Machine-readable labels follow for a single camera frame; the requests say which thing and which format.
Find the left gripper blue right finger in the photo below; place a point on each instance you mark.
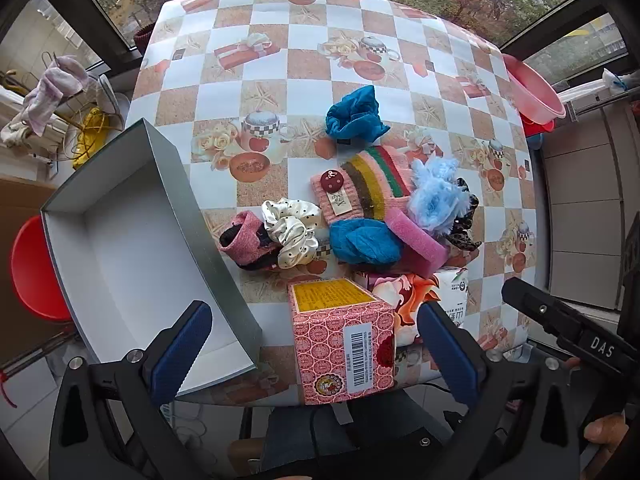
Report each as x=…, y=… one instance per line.
x=454, y=351

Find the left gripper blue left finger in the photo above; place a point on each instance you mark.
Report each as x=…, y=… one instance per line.
x=174, y=350

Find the pink foam sponge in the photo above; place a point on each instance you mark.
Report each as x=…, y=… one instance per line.
x=368, y=280
x=422, y=254

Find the leopard print scrunchie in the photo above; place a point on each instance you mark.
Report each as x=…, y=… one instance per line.
x=459, y=234

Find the blue mesh cloth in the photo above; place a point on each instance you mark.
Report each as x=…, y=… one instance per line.
x=356, y=117
x=364, y=241

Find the light blue fluffy duster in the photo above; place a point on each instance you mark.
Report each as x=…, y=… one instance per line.
x=437, y=200

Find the white polka dot scrunchie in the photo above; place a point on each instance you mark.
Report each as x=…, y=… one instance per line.
x=292, y=224

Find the pink striped knit glove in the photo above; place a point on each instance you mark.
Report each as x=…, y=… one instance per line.
x=366, y=186

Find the person's right hand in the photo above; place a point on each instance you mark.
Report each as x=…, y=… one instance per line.
x=607, y=432

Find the red patterned cardboard box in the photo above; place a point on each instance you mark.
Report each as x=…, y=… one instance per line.
x=344, y=340

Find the grey white cardboard box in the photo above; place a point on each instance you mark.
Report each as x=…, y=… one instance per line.
x=131, y=251

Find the pink black knit sock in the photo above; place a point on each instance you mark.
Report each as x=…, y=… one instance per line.
x=247, y=242

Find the red plastic chair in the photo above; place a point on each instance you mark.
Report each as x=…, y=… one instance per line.
x=33, y=276

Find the red plastic bucket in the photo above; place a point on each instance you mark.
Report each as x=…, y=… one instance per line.
x=532, y=128

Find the pink plastic basin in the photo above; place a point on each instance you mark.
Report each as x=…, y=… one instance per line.
x=533, y=96

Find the yellow folded umbrella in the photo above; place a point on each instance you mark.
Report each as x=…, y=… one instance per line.
x=91, y=137

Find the beige hanging cloth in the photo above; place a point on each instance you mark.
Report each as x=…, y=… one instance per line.
x=16, y=132

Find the checkered patterned tablecloth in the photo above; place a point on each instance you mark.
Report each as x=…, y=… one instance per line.
x=242, y=88

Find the pink hanging towel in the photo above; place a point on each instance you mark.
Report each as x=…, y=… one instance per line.
x=64, y=77

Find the dark red knit slipper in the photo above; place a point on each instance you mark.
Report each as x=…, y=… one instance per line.
x=142, y=37

